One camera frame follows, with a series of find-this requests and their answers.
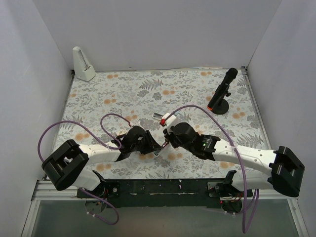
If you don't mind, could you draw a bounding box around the light blue stapler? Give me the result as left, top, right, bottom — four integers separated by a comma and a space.
152, 113, 163, 120

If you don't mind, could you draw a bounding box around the beige stapler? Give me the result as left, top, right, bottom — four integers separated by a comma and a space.
154, 142, 169, 157

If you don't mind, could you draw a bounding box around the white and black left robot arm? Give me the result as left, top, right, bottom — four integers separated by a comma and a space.
41, 125, 161, 198

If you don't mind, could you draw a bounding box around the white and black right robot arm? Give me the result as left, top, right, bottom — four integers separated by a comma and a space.
162, 122, 305, 198

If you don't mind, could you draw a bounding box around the black microphone stand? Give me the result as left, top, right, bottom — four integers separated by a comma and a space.
212, 90, 231, 115

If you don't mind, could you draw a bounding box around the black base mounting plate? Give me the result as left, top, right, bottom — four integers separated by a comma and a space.
89, 178, 242, 208

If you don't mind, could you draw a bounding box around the white metronome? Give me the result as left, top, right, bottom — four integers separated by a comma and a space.
73, 46, 96, 81

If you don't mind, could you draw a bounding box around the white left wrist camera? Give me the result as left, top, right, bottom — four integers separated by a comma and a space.
129, 120, 142, 127

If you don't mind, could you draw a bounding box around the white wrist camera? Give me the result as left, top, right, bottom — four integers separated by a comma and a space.
160, 113, 179, 129
129, 120, 142, 127

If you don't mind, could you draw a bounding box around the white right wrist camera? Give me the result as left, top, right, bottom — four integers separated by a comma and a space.
160, 113, 179, 129

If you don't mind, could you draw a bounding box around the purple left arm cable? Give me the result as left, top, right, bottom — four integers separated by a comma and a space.
37, 113, 133, 225

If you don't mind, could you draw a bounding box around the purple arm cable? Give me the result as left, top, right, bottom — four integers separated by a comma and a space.
170, 105, 260, 234
37, 113, 133, 225

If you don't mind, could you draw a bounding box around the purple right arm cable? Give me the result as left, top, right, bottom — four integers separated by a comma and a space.
170, 105, 260, 234

